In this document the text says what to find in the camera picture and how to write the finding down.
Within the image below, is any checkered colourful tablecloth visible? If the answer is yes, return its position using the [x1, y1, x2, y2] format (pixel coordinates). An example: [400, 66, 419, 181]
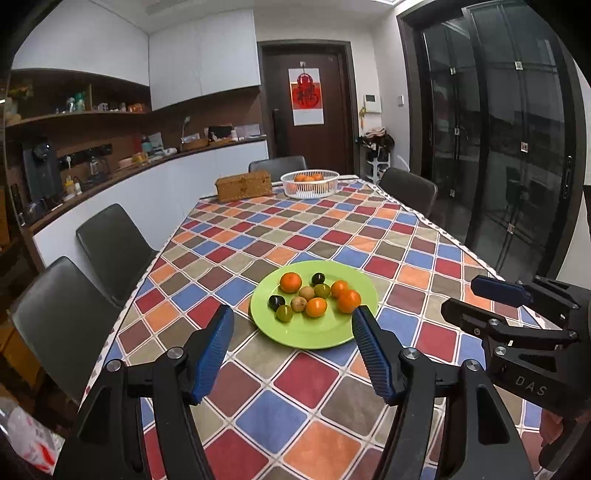
[80, 174, 551, 480]

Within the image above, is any white plastic fruit basket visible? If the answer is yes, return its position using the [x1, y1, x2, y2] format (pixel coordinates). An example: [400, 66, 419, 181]
[280, 170, 341, 200]

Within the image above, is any brown longan fruit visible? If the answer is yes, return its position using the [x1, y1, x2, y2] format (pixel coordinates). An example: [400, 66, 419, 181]
[290, 296, 308, 313]
[298, 286, 315, 301]

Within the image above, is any small orange mandarin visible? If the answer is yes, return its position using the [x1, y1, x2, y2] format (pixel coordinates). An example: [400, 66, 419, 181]
[280, 272, 303, 294]

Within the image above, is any large orange mandarin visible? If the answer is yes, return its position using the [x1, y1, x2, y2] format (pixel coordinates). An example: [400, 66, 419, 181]
[337, 289, 362, 314]

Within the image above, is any red white door poster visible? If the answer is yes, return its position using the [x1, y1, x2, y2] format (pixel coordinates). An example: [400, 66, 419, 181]
[287, 67, 325, 127]

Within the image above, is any white wall intercom panel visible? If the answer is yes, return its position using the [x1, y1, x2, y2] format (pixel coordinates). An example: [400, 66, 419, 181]
[363, 94, 382, 114]

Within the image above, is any dark wooden door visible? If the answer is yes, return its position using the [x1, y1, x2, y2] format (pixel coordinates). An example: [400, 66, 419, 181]
[257, 40, 360, 174]

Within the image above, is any green plastic plate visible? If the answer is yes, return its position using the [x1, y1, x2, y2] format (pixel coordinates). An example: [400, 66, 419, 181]
[249, 261, 378, 350]

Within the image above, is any woven wicker box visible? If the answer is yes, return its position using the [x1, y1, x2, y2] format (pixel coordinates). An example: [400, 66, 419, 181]
[215, 171, 273, 203]

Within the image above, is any dark chair table head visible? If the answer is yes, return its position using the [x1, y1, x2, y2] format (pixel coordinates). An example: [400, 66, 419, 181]
[249, 155, 308, 182]

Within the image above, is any black coffee machine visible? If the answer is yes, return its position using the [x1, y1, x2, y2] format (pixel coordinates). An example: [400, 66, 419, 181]
[23, 142, 63, 202]

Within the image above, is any dark chair near left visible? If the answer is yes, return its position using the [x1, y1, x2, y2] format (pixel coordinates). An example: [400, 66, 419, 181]
[10, 256, 119, 403]

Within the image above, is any green tomato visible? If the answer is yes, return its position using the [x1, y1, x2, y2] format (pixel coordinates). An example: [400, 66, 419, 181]
[276, 304, 294, 323]
[314, 283, 332, 299]

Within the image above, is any dark chair right side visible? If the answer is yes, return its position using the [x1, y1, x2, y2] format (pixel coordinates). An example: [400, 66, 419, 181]
[379, 167, 438, 217]

